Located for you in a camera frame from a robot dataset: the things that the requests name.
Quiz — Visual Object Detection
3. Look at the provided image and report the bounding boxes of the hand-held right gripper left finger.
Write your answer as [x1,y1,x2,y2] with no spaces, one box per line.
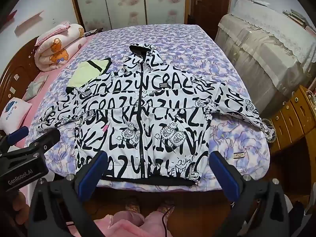
[26,150,108,237]

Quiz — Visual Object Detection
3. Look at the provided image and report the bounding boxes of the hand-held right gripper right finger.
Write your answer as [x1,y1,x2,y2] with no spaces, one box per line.
[209,150,290,237]

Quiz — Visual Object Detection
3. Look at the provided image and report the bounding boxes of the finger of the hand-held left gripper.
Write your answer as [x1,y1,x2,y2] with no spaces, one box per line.
[0,126,29,152]
[25,128,61,155]

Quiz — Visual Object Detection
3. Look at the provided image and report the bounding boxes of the black and white printed jacket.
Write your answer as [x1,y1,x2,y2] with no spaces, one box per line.
[37,42,269,186]

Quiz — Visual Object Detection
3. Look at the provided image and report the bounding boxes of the person's left hand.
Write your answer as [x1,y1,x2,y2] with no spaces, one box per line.
[10,190,31,221]

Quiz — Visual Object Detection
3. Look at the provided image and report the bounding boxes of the pink printed pillow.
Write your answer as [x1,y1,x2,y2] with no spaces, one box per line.
[0,97,33,130]

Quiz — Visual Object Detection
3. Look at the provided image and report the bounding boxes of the grey cloth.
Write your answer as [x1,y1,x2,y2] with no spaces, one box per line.
[23,80,42,102]

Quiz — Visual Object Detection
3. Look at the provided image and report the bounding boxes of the patterned slipper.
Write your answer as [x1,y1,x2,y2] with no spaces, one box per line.
[123,196,141,214]
[157,199,174,214]

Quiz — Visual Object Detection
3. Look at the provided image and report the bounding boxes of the wooden headboard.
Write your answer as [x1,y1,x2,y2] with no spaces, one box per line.
[0,36,40,109]

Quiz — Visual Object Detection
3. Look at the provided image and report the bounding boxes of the person's pink clothed legs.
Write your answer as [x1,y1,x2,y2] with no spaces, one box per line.
[92,209,173,237]

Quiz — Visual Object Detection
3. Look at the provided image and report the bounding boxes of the pink bed sheet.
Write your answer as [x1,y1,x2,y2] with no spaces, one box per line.
[0,33,99,198]

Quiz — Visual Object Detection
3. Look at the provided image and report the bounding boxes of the folded yellow-green garment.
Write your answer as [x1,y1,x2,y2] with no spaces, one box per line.
[67,57,112,89]

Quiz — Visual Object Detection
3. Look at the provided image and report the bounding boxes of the wooden drawer cabinet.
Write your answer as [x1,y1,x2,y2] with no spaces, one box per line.
[270,85,316,203]

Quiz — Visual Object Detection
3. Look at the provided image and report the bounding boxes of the rolled pink bear-print quilt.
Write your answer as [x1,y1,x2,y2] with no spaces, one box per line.
[35,22,87,72]

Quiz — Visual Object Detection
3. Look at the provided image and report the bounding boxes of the beige cloth covered furniture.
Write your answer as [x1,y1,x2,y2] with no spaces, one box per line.
[214,13,316,119]

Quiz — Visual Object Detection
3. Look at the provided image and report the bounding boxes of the floral sliding-door wardrobe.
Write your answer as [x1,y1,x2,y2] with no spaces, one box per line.
[68,0,185,34]

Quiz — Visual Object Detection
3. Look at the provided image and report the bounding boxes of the white lace cloth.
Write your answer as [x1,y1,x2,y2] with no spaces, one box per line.
[228,0,316,65]

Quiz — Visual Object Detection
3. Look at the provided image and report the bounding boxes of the stack of books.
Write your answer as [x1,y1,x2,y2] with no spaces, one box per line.
[281,8,311,27]

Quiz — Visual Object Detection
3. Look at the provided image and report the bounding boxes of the brown wooden door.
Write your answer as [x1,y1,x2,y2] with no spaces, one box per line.
[184,0,231,26]

